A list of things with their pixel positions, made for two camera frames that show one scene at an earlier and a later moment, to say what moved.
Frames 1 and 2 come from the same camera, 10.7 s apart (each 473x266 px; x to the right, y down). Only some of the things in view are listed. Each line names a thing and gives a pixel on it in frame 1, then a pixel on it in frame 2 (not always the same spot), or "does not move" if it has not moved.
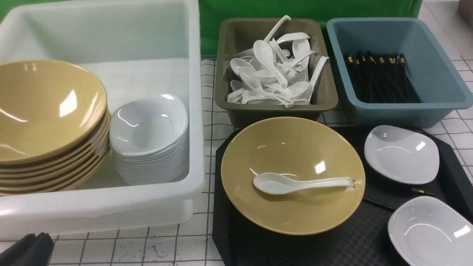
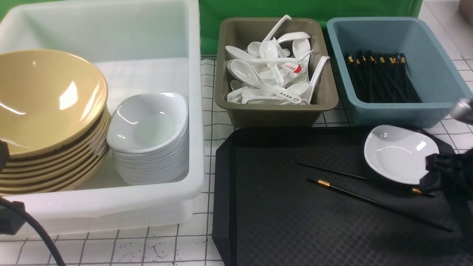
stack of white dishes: [149, 138] does not move
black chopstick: [378, 203] -> [412, 190]
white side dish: [402, 155] does not move
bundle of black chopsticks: [378, 77] does not move
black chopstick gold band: [422, 191] -> [333, 186]
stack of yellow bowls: [54, 127] does not move
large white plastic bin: [135, 48] does not move
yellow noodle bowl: [300, 147] -> [48, 99]
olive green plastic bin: [234, 35] does not move
